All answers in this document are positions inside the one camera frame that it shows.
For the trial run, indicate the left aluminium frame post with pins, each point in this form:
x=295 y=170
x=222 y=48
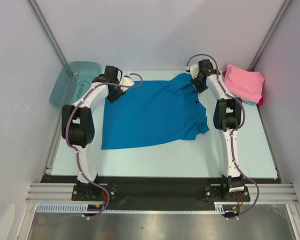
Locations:
x=34 y=6

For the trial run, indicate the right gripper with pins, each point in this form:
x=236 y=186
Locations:
x=198 y=85

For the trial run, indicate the pink folded t-shirt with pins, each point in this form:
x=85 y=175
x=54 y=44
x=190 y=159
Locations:
x=243 y=82

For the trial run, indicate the right aluminium frame post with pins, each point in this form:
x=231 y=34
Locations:
x=270 y=33

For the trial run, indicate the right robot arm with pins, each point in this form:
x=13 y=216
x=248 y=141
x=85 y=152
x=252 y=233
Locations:
x=227 y=119

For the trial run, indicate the light blue folded t-shirt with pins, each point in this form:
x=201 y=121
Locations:
x=246 y=101

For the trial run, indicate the aluminium frame post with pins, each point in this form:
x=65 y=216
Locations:
x=270 y=33
x=34 y=6

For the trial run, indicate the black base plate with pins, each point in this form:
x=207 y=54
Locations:
x=158 y=193

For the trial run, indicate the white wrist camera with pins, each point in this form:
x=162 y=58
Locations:
x=193 y=70
x=126 y=81

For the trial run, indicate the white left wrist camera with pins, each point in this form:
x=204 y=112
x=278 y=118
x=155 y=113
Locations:
x=126 y=81

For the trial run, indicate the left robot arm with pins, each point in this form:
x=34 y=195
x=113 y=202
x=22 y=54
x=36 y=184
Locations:
x=77 y=124

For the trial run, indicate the aluminium front rail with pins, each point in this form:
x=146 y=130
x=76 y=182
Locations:
x=62 y=193

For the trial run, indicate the teal translucent plastic bin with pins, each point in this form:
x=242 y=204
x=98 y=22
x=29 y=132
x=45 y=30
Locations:
x=73 y=82

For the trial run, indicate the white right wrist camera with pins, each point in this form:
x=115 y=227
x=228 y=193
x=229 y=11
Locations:
x=193 y=70

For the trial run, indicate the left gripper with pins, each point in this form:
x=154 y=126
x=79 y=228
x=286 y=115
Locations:
x=111 y=98

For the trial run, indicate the white slotted cable duct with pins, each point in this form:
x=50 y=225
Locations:
x=86 y=208

